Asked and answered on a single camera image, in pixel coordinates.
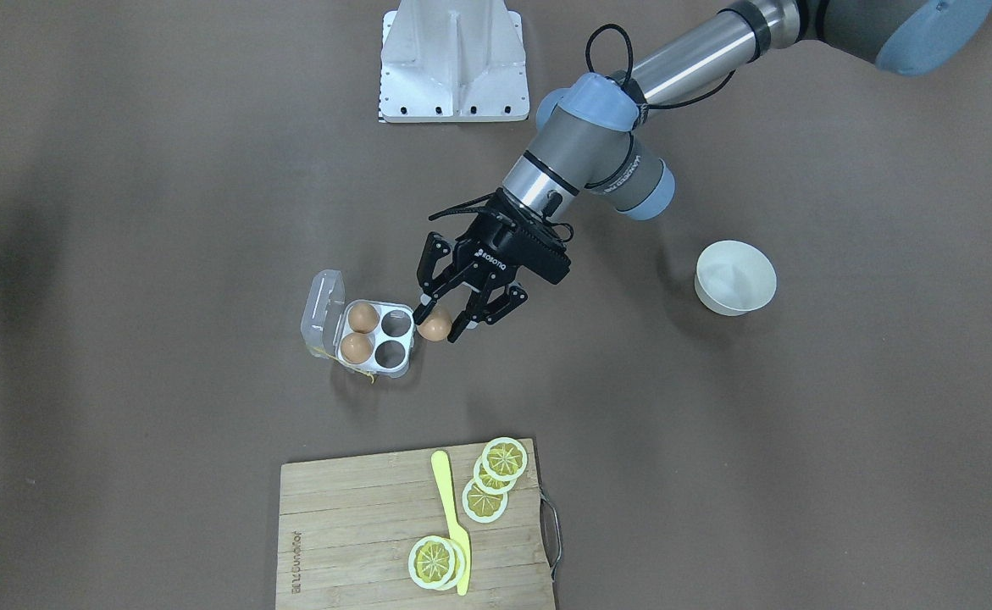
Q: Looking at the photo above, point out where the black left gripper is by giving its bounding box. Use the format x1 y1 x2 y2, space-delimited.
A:
413 190 572 343

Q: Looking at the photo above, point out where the brown egg from bowl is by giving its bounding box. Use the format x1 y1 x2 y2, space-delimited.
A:
417 308 453 342

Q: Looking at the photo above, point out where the clear plastic egg box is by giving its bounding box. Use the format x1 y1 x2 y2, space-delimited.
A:
301 269 415 379

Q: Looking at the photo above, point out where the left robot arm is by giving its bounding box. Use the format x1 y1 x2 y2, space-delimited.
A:
412 1 992 342

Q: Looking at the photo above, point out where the brown egg rear slot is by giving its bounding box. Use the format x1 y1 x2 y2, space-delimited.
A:
347 301 382 335

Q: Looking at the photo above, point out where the brown egg slot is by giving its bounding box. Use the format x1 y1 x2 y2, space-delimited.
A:
347 301 382 335
338 332 374 364

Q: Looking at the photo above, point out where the brown egg front slot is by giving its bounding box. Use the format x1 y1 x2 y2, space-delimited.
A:
338 332 374 364

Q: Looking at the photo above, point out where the yellow plastic knife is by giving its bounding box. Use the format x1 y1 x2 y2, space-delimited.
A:
430 449 472 597

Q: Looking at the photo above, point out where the lemon slice top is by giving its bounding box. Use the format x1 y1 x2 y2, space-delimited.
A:
479 436 528 482

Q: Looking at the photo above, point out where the lemon slice middle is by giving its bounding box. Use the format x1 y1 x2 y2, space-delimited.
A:
473 458 518 496

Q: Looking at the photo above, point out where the lemon slice lower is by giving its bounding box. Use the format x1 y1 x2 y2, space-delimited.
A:
461 480 510 524

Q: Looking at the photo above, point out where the bamboo cutting board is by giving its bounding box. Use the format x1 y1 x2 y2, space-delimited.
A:
275 439 557 609

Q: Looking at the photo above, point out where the white ceramic bowl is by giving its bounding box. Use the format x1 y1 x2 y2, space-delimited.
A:
693 240 778 317

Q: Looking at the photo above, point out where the lemon slice by knife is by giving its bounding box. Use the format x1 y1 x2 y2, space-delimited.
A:
407 535 466 591

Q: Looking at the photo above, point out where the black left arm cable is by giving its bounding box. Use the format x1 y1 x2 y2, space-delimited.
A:
428 24 738 247

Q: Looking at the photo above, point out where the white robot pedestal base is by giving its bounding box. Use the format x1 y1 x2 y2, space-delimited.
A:
377 1 530 124

